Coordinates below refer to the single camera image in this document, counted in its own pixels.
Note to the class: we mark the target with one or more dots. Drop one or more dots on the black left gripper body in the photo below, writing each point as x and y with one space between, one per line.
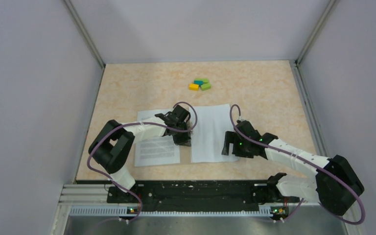
181 138

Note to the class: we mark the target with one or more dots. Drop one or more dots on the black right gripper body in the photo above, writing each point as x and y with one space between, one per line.
242 149

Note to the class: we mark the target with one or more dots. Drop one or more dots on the white paper sheet stack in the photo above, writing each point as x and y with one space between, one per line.
207 139

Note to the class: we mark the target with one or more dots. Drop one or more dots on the printed white paper sheet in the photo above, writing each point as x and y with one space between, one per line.
157 151

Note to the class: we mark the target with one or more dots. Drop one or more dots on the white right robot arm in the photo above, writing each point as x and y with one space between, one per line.
331 182

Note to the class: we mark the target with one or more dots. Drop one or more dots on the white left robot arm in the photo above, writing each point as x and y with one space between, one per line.
109 151

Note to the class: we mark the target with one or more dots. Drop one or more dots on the metal folder clip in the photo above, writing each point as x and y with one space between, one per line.
190 125

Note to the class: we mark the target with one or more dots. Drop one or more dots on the yellow block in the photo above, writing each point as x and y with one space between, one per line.
194 87

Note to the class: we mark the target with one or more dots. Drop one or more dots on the teal block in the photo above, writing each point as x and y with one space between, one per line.
198 82

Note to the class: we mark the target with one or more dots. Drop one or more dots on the light green block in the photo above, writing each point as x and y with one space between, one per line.
205 86

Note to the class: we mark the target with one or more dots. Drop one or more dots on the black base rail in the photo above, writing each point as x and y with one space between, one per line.
200 196

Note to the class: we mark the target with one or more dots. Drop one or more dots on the grey slotted cable duct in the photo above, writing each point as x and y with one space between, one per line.
124 211

